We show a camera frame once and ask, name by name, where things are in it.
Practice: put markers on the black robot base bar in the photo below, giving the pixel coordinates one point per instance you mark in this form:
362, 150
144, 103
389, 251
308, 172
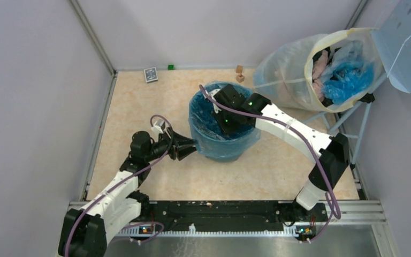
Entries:
230, 216

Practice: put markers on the lower small wooden block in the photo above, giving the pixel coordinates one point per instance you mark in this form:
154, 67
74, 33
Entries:
240, 78

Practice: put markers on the blue plastic trash bag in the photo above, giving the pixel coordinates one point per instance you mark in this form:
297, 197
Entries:
211, 142

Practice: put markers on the perforated white metal panel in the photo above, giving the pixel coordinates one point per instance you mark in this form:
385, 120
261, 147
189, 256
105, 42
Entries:
393, 42

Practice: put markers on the large translucent stuffed bag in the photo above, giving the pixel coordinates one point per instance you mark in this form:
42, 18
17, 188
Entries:
285, 76

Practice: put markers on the aluminium frame post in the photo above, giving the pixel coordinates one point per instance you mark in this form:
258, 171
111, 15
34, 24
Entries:
92, 36

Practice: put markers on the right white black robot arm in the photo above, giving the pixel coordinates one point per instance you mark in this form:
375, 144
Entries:
329, 153

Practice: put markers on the playing card deck box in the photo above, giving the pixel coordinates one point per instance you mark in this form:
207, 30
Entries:
150, 75

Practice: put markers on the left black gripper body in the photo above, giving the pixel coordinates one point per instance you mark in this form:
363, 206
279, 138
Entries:
172, 149

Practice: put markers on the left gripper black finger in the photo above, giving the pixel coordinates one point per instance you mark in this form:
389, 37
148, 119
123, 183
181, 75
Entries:
183, 152
182, 141

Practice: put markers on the white slotted cable duct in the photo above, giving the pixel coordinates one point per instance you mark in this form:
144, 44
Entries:
193, 232

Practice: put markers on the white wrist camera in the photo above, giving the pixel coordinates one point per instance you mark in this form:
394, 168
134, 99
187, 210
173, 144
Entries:
212, 94
159, 126

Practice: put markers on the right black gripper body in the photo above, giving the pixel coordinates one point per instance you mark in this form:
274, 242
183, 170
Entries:
226, 122

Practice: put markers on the blue bags inside large bag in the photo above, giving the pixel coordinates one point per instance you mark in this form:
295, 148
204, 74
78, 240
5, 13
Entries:
347, 74

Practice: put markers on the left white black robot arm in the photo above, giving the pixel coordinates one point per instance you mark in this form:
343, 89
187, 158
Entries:
89, 230

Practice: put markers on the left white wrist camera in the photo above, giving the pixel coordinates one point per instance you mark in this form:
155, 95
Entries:
159, 126

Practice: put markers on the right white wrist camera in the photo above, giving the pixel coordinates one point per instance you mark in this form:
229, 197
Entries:
212, 94

